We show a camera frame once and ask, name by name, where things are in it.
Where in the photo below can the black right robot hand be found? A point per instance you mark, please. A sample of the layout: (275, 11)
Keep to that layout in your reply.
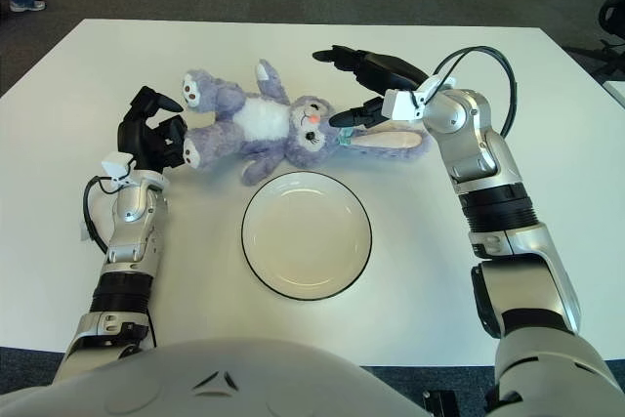
(386, 70)

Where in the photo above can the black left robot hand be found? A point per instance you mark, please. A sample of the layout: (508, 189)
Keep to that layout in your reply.
(139, 141)

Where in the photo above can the purple plush bunny doll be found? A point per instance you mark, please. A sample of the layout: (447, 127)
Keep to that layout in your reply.
(259, 121)

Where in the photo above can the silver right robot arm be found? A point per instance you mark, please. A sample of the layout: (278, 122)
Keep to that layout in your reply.
(488, 153)

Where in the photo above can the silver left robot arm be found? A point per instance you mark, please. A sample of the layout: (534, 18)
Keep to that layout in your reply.
(134, 212)

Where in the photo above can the white plate with black rim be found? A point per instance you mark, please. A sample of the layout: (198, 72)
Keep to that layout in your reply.
(305, 236)

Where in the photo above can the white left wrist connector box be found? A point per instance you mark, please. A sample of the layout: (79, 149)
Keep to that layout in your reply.
(116, 165)

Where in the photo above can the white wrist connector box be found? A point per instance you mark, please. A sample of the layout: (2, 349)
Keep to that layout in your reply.
(116, 165)
(398, 104)

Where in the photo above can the white right wrist connector box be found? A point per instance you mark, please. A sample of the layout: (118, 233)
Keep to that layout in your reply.
(398, 104)

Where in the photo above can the white neighbouring table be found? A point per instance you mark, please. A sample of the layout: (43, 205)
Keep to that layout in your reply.
(616, 92)

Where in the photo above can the black office chair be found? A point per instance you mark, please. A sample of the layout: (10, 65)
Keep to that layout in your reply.
(612, 16)

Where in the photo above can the grey robot torso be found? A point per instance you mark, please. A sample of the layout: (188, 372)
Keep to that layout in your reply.
(220, 383)

